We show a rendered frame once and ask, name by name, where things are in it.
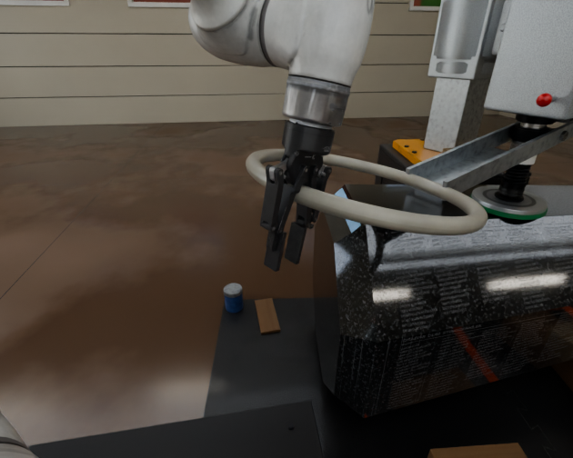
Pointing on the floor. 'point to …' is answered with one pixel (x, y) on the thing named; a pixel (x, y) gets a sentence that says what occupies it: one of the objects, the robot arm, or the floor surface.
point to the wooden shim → (266, 316)
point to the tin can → (233, 297)
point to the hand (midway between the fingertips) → (285, 247)
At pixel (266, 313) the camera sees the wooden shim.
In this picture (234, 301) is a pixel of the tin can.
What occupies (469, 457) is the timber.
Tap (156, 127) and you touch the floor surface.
